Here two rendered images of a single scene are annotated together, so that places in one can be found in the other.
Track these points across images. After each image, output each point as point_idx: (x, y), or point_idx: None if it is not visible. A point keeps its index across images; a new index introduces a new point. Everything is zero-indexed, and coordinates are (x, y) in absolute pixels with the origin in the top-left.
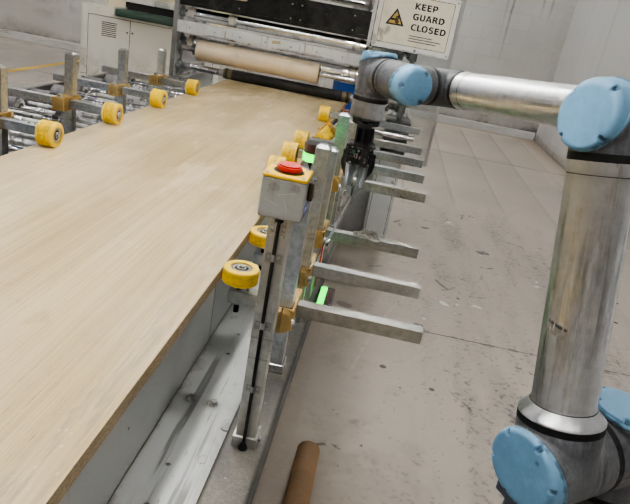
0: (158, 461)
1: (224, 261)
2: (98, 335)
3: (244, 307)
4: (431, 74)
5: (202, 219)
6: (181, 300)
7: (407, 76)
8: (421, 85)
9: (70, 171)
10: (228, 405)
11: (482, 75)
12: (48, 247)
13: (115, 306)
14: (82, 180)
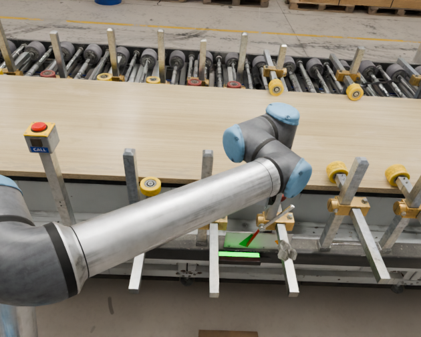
0: (83, 219)
1: (158, 176)
2: (65, 155)
3: (233, 225)
4: (251, 144)
5: (214, 160)
6: (103, 170)
7: (224, 132)
8: (232, 147)
9: (242, 107)
10: None
11: (240, 167)
12: (140, 126)
13: (91, 154)
14: (232, 114)
